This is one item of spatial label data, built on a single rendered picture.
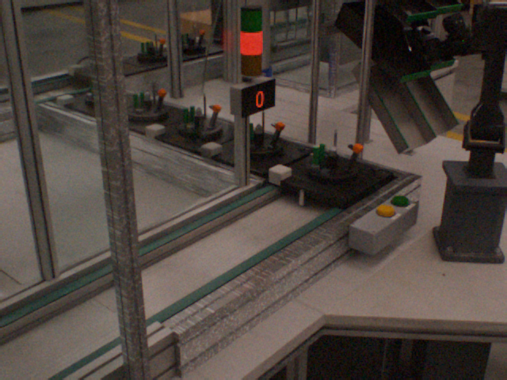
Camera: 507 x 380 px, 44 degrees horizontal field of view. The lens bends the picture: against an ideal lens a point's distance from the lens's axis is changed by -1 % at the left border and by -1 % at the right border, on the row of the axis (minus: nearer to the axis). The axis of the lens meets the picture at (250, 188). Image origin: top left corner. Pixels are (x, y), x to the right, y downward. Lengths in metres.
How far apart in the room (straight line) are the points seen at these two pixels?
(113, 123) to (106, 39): 0.11
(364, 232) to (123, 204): 0.72
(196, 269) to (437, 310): 0.52
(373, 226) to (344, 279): 0.14
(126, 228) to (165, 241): 0.53
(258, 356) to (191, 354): 0.13
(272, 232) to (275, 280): 0.24
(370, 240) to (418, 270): 0.14
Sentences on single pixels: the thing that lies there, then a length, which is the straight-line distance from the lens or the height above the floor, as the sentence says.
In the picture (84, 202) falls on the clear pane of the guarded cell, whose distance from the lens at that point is 0.85.
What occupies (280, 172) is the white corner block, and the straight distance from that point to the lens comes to 1.64.
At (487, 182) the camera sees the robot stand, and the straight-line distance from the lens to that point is 1.51.
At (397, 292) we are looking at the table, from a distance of 1.43.
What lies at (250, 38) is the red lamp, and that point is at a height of 1.35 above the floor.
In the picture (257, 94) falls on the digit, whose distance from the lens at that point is 1.51.
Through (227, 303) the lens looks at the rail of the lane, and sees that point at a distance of 1.19.
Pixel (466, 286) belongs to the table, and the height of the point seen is 0.86.
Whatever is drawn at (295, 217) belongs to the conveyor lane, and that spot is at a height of 0.92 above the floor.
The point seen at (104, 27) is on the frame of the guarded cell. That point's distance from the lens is 0.80.
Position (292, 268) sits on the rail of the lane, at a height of 0.94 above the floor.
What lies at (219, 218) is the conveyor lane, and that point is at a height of 0.94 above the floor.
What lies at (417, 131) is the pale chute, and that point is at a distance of 1.90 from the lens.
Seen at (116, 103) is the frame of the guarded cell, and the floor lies 1.41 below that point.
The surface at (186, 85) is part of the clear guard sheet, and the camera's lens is 1.41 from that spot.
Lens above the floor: 1.65
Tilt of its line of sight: 25 degrees down
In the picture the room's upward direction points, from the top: straight up
